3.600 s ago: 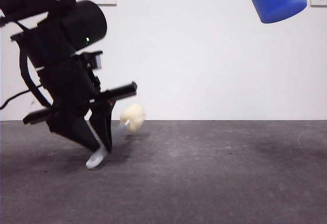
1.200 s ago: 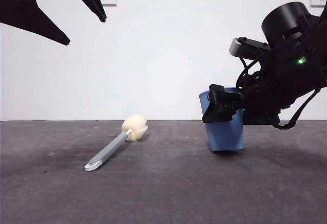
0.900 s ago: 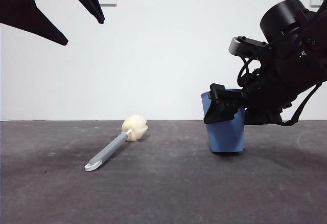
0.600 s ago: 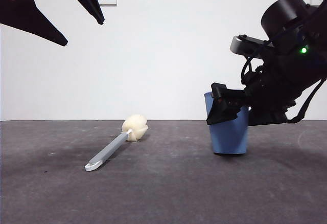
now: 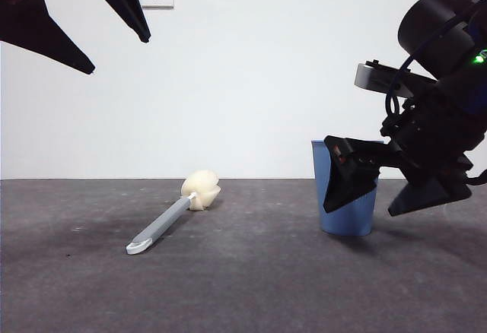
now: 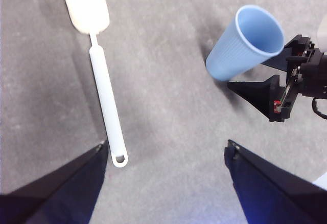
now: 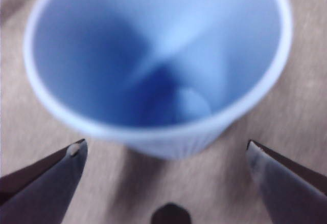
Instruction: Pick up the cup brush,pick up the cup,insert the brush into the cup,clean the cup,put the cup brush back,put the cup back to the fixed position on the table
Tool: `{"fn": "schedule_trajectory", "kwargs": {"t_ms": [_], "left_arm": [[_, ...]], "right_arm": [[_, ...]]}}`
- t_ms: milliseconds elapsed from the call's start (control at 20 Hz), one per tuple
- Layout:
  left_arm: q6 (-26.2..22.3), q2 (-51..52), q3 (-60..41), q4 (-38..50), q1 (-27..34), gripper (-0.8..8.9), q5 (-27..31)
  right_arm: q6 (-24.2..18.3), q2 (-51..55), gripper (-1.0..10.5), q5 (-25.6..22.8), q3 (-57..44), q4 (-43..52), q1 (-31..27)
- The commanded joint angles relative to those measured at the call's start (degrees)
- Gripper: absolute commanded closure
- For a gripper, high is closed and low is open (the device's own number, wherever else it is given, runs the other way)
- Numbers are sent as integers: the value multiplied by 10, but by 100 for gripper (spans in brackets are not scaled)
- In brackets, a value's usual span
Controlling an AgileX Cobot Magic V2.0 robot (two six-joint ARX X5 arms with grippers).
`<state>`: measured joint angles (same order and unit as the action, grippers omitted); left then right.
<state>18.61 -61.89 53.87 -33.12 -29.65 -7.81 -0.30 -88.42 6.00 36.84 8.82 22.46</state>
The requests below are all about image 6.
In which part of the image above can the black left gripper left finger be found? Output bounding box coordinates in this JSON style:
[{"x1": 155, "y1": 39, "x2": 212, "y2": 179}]
[{"x1": 0, "y1": 140, "x2": 110, "y2": 224}]

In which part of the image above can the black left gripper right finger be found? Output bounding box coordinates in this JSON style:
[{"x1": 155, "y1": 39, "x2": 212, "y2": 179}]
[{"x1": 224, "y1": 139, "x2": 327, "y2": 224}]

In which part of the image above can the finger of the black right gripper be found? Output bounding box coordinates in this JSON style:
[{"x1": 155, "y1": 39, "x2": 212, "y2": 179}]
[
  {"x1": 227, "y1": 74, "x2": 282, "y2": 123},
  {"x1": 260, "y1": 46, "x2": 293, "y2": 73}
]

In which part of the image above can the blue ribbed plastic cup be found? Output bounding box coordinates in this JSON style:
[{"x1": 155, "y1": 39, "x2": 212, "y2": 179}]
[{"x1": 205, "y1": 4, "x2": 286, "y2": 82}]

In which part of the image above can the cup brush with sponge head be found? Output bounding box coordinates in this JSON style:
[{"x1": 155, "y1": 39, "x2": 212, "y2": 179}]
[{"x1": 62, "y1": 0, "x2": 129, "y2": 169}]

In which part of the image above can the black cable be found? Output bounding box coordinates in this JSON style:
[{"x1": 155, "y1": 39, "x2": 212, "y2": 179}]
[{"x1": 311, "y1": 97, "x2": 327, "y2": 120}]

